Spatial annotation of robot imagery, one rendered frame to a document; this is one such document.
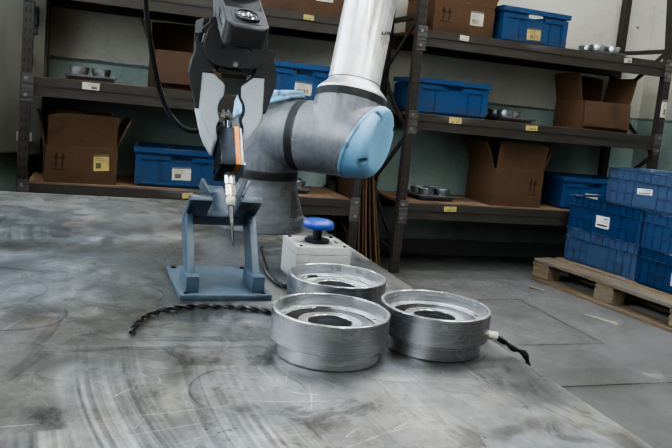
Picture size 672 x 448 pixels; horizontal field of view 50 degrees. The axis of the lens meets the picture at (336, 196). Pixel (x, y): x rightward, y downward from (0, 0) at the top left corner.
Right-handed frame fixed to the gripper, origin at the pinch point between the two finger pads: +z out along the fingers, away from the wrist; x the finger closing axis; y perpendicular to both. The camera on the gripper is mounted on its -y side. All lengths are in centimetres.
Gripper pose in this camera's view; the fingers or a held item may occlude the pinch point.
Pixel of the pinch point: (227, 144)
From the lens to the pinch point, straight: 83.2
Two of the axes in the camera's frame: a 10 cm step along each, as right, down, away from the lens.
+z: -1.0, 9.9, 1.3
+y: -3.3, -1.6, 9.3
